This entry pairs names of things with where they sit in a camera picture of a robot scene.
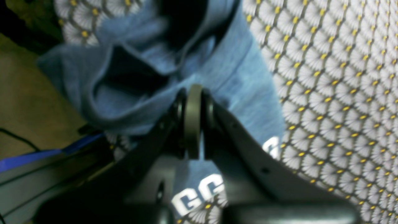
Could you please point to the right gripper white image-left left finger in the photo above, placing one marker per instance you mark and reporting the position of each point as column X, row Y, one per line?
column 138, row 188

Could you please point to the right gripper white image-left right finger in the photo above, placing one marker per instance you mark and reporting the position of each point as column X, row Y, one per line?
column 259, row 189

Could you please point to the blue T-shirt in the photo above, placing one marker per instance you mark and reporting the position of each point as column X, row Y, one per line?
column 122, row 71

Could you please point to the fan-patterned tablecloth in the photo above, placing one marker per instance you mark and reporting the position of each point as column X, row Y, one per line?
column 334, row 68

